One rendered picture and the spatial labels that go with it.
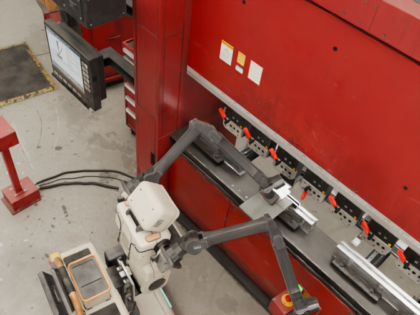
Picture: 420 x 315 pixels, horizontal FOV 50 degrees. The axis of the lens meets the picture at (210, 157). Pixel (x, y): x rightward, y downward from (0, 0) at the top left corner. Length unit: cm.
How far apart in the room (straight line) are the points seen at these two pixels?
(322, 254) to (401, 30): 136
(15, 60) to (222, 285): 321
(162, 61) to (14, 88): 254
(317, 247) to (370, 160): 76
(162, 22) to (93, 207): 183
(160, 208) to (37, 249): 175
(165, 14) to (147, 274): 134
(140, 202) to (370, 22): 122
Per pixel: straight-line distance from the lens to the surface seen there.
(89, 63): 248
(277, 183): 244
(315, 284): 276
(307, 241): 270
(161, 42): 253
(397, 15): 180
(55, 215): 378
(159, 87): 271
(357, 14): 188
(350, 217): 239
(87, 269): 246
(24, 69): 511
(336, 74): 203
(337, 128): 215
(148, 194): 210
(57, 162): 412
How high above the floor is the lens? 305
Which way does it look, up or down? 48 degrees down
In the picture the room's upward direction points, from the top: 9 degrees clockwise
